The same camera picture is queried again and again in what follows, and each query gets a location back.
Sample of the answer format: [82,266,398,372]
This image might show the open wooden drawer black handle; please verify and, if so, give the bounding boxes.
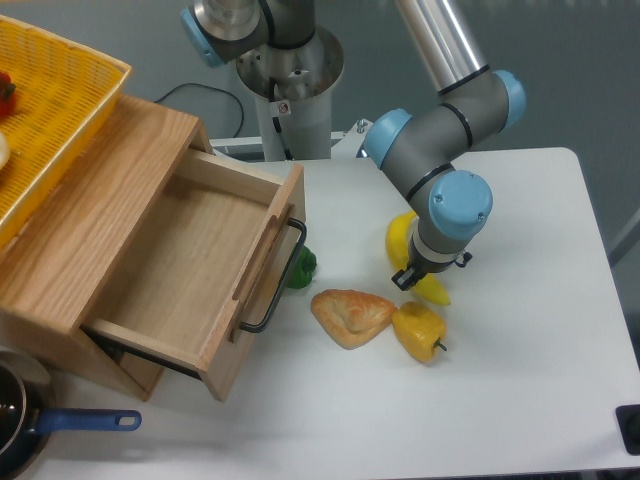
[82,150,306,401]

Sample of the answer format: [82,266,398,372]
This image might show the black cable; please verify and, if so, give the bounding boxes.
[153,82,245,139]

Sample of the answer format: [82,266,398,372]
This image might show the yellow toy banana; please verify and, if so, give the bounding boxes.
[385,210,451,306]

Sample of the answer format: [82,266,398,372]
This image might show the yellow plastic basket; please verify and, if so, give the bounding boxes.
[1,16,131,244]

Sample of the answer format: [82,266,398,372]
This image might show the toy croissant bread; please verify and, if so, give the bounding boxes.
[310,289,397,350]

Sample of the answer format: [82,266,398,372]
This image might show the green toy bell pepper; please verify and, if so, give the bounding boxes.
[287,246,317,290]

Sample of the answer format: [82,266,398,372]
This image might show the black corner device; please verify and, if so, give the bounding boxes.
[615,404,640,456]

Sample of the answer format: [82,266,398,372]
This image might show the blue handled saucepan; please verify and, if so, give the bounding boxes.
[1,362,142,479]

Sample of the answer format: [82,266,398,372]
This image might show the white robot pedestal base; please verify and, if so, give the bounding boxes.
[236,26,344,162]

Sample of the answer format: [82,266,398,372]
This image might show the red toy pepper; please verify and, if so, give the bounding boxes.
[0,71,17,118]

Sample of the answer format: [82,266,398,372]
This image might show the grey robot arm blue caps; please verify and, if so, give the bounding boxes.
[181,1,526,290]

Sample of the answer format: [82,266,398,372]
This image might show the yellow toy bell pepper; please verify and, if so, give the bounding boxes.
[391,302,448,364]

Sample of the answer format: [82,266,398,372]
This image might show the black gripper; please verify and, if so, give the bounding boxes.
[391,238,473,289]

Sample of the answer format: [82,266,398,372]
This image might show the wooden drawer cabinet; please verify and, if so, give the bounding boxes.
[1,95,211,400]

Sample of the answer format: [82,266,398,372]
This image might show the white toy vegetable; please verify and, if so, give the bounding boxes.
[0,133,11,168]

